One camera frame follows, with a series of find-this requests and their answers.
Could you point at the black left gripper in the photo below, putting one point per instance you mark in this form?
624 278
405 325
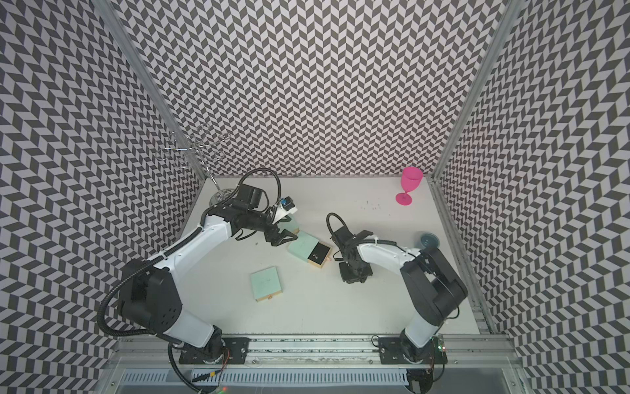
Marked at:
271 236

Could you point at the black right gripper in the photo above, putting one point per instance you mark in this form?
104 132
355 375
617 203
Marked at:
350 279

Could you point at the mint green drawer jewelry box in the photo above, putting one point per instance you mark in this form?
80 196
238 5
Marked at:
310 249

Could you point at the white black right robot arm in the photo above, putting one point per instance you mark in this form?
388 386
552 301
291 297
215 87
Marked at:
434 287

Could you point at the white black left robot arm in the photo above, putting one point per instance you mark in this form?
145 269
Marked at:
147 299

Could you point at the chrome jewelry tree stand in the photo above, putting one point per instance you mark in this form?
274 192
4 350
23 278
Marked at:
202 149

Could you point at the teal round cup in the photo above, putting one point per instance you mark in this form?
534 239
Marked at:
428 241

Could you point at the pink plastic wine glass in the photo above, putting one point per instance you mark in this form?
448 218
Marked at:
411 179

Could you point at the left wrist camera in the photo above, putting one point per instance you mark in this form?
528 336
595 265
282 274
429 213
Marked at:
286 207

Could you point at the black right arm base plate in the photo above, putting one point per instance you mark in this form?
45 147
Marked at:
402 351

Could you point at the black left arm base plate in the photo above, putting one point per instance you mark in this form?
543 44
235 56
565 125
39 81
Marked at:
232 350

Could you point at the aluminium front rail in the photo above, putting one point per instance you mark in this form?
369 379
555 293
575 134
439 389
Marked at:
459 363

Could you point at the aluminium corner post left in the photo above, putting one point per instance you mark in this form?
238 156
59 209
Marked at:
112 21

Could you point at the aluminium corner post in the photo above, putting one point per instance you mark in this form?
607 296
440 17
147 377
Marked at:
499 38
112 21

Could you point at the aluminium corner post right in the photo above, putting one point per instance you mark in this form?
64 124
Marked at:
499 38

